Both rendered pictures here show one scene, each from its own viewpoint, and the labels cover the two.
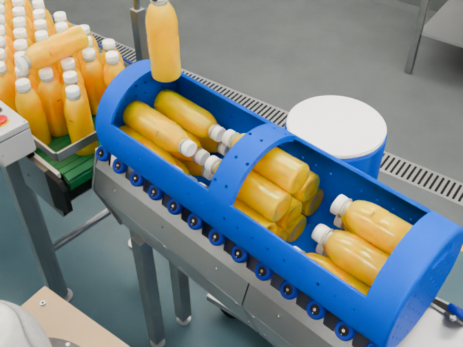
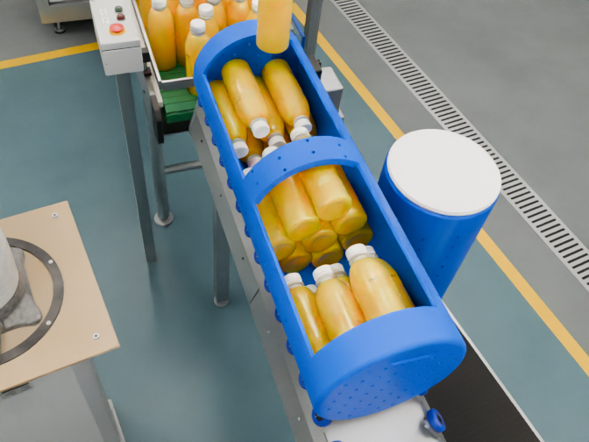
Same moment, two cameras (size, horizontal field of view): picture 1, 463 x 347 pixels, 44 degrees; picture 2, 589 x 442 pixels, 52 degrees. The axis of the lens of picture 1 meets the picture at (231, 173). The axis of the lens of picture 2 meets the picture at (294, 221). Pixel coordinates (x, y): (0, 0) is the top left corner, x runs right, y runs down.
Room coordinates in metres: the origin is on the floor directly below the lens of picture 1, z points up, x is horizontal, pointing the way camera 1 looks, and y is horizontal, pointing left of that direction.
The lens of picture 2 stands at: (0.16, -0.34, 2.07)
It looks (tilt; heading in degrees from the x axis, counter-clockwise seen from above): 52 degrees down; 20
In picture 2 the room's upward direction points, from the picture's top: 9 degrees clockwise
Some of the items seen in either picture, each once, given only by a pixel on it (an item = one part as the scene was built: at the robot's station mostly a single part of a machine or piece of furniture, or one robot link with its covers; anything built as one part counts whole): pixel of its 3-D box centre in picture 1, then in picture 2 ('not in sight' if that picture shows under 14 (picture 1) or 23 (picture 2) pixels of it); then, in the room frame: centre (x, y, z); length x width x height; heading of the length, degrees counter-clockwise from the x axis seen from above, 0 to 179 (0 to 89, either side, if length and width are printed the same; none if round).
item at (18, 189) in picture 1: (42, 256); (138, 174); (1.22, 0.64, 0.50); 0.04 x 0.04 x 1.00; 47
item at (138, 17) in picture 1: (152, 133); (301, 100); (1.82, 0.32, 0.55); 0.04 x 0.04 x 1.10; 47
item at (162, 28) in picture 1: (162, 38); (275, 3); (1.19, 0.16, 1.34); 0.07 x 0.07 x 0.20
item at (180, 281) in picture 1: (178, 272); not in sight; (1.30, 0.19, 0.31); 0.06 x 0.06 x 0.63; 47
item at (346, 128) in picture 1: (335, 124); (443, 170); (1.26, -0.29, 1.03); 0.28 x 0.28 x 0.01
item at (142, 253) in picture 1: (149, 295); (221, 254); (1.20, 0.29, 0.31); 0.06 x 0.06 x 0.63; 47
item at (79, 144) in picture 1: (114, 124); (233, 75); (1.35, 0.35, 0.96); 0.40 x 0.01 x 0.03; 137
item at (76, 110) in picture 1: (79, 122); (198, 60); (1.31, 0.44, 1.00); 0.07 x 0.07 x 0.20
